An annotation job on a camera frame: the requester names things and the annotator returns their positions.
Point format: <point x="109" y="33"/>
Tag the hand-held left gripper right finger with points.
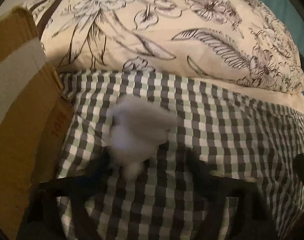
<point x="199" y="172"/>

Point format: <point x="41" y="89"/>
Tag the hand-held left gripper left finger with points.
<point x="87" y="178"/>

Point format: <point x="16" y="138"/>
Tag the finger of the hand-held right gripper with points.
<point x="303" y="170"/>

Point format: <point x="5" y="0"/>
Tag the white tissue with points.
<point x="137" y="135"/>

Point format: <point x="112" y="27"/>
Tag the brown cardboard box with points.
<point x="21" y="105"/>

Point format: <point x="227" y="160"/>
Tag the grey checkered blanket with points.
<point x="217" y="135"/>

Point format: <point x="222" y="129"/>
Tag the floral print duvet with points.
<point x="167" y="30"/>

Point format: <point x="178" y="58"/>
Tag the teal curtain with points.
<point x="284" y="2"/>

